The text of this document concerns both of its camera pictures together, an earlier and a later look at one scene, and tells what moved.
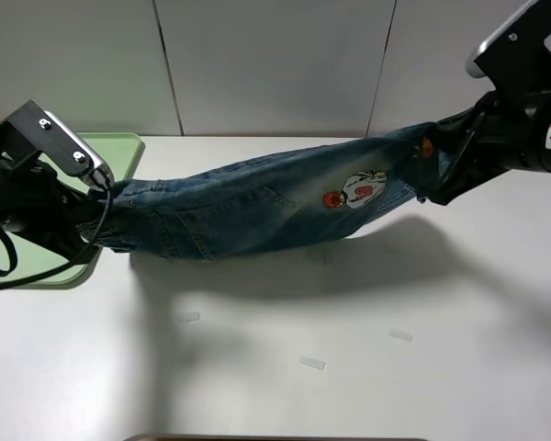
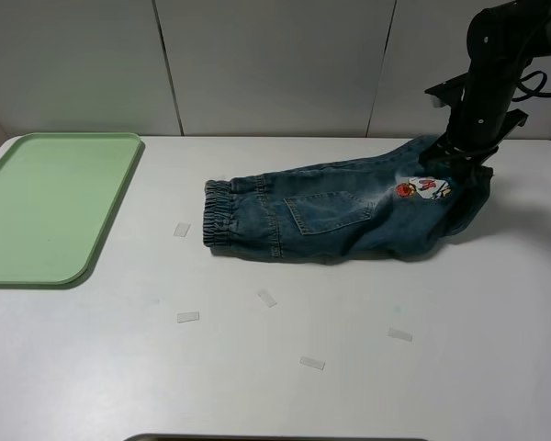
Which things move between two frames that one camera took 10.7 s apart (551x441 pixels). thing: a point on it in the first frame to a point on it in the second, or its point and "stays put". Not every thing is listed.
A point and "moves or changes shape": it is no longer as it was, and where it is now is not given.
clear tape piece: x=400 y=333 stays put
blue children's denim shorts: x=266 y=200 moves or changes shape
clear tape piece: x=312 y=362 stays put
